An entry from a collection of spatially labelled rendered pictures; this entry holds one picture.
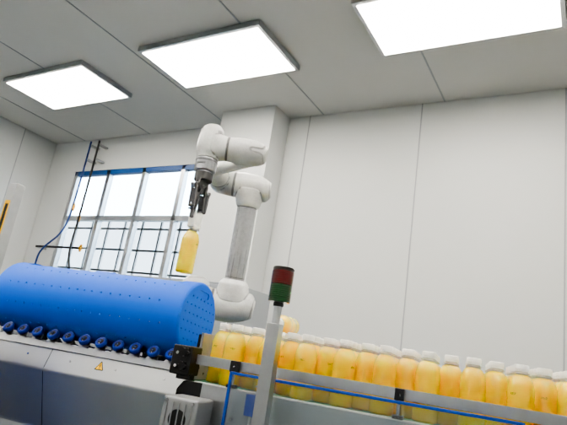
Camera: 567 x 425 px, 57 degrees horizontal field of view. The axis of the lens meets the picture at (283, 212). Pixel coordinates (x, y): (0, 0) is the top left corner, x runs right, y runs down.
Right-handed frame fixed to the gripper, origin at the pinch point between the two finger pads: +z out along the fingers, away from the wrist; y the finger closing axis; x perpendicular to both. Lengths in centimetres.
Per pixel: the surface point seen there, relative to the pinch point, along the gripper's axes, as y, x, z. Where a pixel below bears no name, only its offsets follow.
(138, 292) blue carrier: 12.1, -9.9, 31.9
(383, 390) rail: 19, 82, 52
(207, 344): -0.3, 15.4, 46.5
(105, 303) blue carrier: 13.7, -22.1, 37.4
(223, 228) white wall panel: -262, -124, -69
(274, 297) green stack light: 38, 53, 32
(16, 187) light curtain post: -29, -131, -22
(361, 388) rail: 19, 76, 53
